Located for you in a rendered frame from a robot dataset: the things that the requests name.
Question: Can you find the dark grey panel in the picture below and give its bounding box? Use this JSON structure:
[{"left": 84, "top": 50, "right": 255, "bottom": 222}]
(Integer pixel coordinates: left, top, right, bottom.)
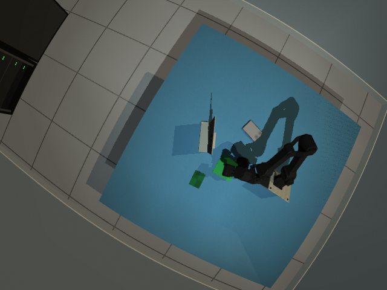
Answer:
[{"left": 198, "top": 116, "right": 216, "bottom": 155}]

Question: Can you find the dark green flat square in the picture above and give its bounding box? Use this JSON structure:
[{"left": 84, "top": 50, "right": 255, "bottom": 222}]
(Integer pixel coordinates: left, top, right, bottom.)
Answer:
[{"left": 189, "top": 170, "right": 205, "bottom": 188}]

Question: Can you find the green square mat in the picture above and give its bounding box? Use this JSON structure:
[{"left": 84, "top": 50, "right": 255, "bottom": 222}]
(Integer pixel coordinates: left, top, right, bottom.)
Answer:
[{"left": 213, "top": 154, "right": 238, "bottom": 182}]

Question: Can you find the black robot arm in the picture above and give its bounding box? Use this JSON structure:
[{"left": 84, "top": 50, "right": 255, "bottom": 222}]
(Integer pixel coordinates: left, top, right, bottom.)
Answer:
[{"left": 234, "top": 134, "right": 317, "bottom": 190}]

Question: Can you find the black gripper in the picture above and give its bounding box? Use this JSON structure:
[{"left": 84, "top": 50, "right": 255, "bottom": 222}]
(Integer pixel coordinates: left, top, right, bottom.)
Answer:
[{"left": 222, "top": 164, "right": 236, "bottom": 179}]

